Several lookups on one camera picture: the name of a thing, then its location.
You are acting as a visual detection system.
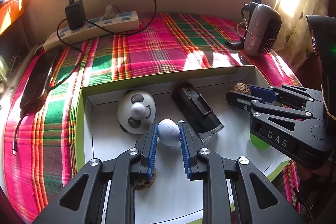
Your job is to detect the wrinkled walnut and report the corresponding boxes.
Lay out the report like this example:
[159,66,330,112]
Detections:
[134,169,157,190]
[232,83,252,95]

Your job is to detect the white egg-shaped earbud case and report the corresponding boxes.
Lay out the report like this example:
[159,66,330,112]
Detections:
[157,119,181,146]

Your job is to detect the white panda face gadget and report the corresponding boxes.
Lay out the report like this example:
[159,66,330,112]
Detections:
[117,90,156,135]

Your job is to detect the small black dongle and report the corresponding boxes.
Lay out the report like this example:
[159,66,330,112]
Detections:
[226,40,244,51]

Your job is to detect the shallow green white cardboard box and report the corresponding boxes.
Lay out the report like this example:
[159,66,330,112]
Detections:
[75,65,289,223]

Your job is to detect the grey portable speaker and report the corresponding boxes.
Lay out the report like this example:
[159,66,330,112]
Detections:
[243,0,282,57]

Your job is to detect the plaid bed cloth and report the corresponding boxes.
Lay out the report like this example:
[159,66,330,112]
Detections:
[1,13,299,223]

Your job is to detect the spotted cream curtain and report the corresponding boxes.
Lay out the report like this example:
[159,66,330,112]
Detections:
[273,0,329,72]

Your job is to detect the black smartphone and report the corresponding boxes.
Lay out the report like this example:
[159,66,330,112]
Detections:
[20,46,62,118]

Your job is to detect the white power strip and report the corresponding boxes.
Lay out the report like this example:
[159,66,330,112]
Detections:
[43,11,139,52]

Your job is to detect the black charger with cable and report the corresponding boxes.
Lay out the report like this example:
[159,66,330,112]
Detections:
[48,0,157,92]

